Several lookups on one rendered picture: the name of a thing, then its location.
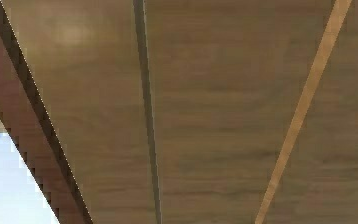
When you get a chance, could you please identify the brown wooden cupboard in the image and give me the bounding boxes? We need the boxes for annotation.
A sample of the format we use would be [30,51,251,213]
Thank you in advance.
[0,0,358,224]

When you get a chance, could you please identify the window with pale blue sky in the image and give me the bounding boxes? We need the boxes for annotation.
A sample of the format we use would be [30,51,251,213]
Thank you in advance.
[0,96,60,224]

